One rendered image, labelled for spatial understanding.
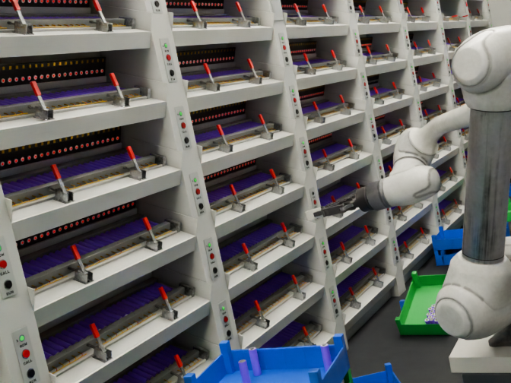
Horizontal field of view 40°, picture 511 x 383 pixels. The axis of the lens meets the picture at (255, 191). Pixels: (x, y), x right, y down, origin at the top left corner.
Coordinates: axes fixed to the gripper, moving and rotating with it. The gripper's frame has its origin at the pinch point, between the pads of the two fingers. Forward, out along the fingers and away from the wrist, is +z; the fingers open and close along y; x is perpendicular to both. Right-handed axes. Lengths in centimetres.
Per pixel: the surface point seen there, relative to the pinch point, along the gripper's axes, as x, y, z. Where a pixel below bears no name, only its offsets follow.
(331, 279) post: -31, 34, 22
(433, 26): 55, 231, 7
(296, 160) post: 16.4, 29.4, 15.8
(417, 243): -51, 145, 29
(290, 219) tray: -3.9, 28.4, 26.2
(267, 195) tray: 9.5, 7.4, 19.2
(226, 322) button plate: -18.2, -37.3, 20.3
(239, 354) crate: -17, -70, -6
